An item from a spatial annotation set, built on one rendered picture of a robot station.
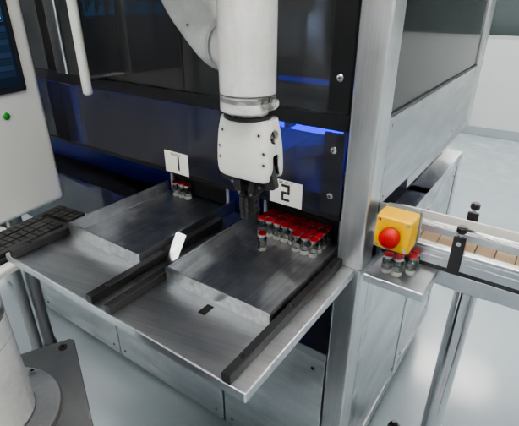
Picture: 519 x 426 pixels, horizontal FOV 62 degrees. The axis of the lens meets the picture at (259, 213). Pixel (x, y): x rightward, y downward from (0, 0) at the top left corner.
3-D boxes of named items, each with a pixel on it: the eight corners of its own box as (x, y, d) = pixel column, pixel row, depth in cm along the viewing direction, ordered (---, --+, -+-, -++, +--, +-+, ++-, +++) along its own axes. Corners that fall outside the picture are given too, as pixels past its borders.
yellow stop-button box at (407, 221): (385, 231, 93) (389, 201, 90) (417, 241, 90) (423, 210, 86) (371, 246, 88) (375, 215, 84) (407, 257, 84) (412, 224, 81)
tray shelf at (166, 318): (157, 192, 136) (157, 186, 135) (367, 261, 100) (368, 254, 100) (6, 259, 101) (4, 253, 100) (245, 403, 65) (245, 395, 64)
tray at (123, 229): (168, 190, 133) (167, 179, 131) (235, 211, 119) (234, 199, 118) (70, 234, 108) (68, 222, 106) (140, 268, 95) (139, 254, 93)
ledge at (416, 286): (385, 253, 104) (385, 246, 103) (439, 270, 97) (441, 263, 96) (362, 281, 94) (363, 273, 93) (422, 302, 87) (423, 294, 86)
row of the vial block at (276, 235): (260, 230, 110) (260, 214, 108) (324, 251, 101) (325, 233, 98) (255, 233, 108) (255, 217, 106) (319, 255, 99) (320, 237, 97)
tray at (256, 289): (259, 219, 115) (259, 207, 114) (348, 248, 102) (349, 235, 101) (166, 280, 90) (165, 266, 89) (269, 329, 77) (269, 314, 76)
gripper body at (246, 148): (290, 106, 65) (287, 176, 70) (235, 98, 70) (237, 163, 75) (262, 117, 59) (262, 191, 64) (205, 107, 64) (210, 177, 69)
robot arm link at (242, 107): (289, 91, 64) (288, 111, 66) (241, 85, 69) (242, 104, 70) (258, 101, 58) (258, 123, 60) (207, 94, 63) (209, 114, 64)
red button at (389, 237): (382, 239, 87) (385, 221, 85) (401, 244, 85) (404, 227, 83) (374, 247, 84) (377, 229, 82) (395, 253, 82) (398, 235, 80)
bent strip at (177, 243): (179, 253, 100) (177, 231, 97) (188, 257, 99) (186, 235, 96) (130, 282, 90) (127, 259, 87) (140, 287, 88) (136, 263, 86)
